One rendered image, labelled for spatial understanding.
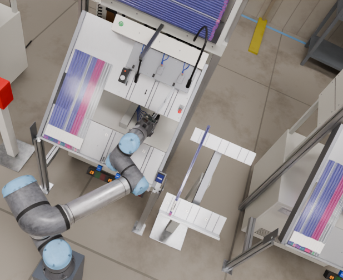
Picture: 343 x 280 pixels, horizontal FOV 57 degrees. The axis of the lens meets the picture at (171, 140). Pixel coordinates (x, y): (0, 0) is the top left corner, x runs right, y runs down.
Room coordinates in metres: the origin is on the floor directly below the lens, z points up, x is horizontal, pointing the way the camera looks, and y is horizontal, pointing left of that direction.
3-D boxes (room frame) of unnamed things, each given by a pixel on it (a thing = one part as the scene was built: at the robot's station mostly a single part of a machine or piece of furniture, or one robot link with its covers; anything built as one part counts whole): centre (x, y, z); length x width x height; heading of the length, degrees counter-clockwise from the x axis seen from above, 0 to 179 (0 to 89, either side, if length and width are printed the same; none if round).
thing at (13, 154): (1.01, 1.05, 0.39); 0.24 x 0.24 x 0.78; 0
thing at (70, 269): (0.33, 0.25, 0.60); 0.15 x 0.15 x 0.10
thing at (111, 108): (1.48, 0.33, 0.31); 0.70 x 0.65 x 0.62; 90
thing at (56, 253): (0.33, 0.26, 0.72); 0.13 x 0.12 x 0.14; 57
